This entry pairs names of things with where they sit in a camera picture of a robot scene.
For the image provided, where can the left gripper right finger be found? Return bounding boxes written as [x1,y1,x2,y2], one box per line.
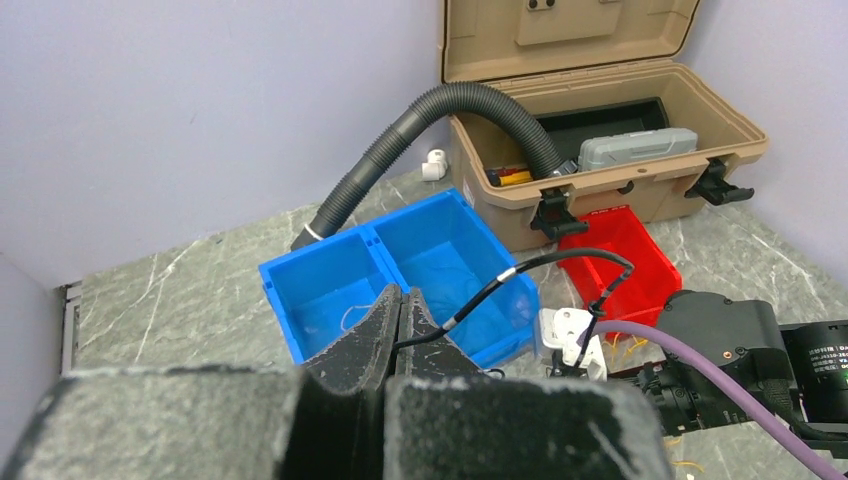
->
[385,287,674,480]

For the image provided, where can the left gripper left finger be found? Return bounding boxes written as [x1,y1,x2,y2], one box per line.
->
[1,285,402,479]

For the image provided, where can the grey corrugated hose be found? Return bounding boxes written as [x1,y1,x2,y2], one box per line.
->
[290,82,571,253]

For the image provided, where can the small colourful box in toolbox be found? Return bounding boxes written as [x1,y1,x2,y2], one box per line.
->
[485,168,534,187]

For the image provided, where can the red plastic bin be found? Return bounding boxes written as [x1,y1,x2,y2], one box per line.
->
[555,206,684,342]

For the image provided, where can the thin wire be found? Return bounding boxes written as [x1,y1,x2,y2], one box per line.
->
[339,304,376,333]

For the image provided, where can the black tray in toolbox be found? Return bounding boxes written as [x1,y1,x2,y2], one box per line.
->
[536,97,670,160]

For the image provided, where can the grey plastic case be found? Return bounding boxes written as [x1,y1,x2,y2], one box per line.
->
[577,128,699,172]

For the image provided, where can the blue two-compartment bin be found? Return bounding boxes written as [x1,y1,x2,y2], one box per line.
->
[258,189,516,364]

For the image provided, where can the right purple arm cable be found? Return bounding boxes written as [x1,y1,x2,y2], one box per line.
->
[589,320,848,480]

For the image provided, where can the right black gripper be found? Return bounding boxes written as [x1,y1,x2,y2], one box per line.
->
[609,360,709,436]

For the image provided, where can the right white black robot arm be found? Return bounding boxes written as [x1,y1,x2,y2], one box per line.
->
[611,290,847,459]

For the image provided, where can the small white pipe fitting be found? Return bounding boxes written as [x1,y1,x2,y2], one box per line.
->
[420,149,449,182]

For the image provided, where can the tan open toolbox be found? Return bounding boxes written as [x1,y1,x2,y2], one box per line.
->
[440,1,768,251]

